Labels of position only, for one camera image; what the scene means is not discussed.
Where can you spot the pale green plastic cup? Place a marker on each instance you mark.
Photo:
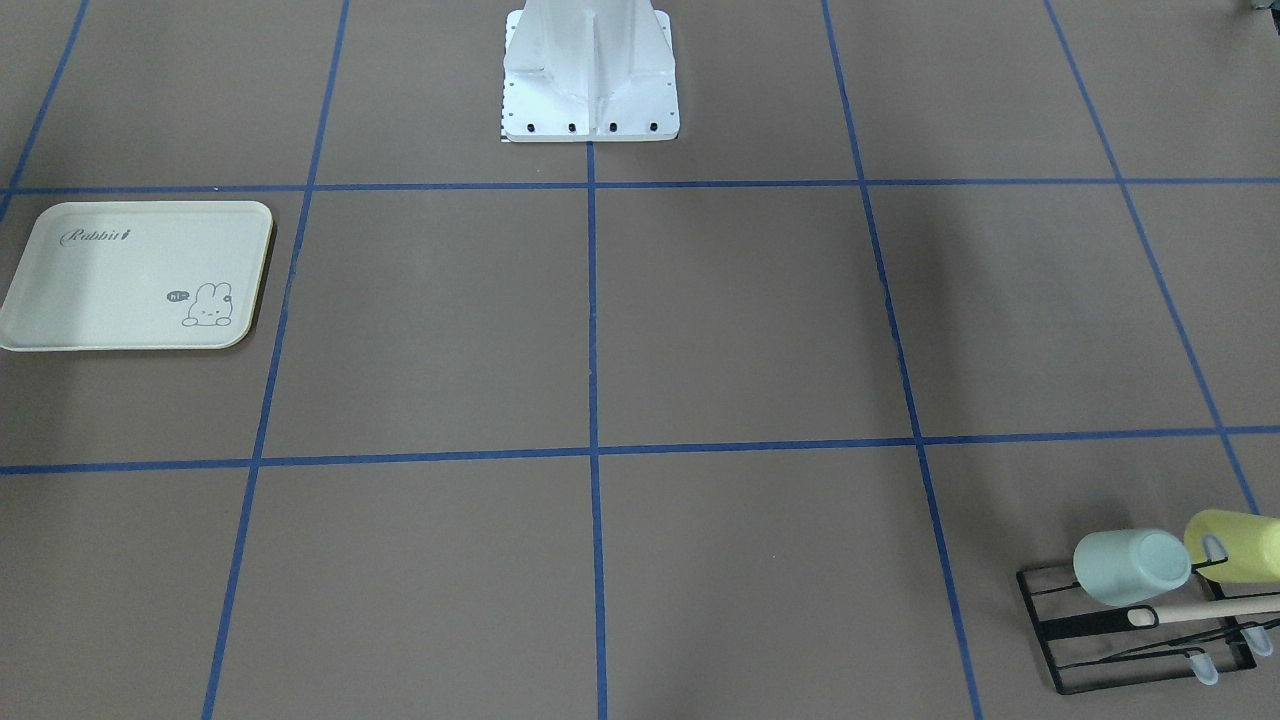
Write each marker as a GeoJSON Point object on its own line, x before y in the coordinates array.
{"type": "Point", "coordinates": [1122, 567]}

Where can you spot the cream rabbit print tray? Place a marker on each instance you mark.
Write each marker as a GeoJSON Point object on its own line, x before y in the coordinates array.
{"type": "Point", "coordinates": [138, 276]}

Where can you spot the yellow plastic cup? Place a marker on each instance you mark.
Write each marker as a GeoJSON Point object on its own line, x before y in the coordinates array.
{"type": "Point", "coordinates": [1251, 544]}

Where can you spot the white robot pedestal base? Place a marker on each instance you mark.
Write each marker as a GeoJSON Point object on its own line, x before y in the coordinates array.
{"type": "Point", "coordinates": [589, 72]}

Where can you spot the black wire cup rack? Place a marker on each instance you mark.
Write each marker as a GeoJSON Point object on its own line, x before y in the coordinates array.
{"type": "Point", "coordinates": [1200, 631]}

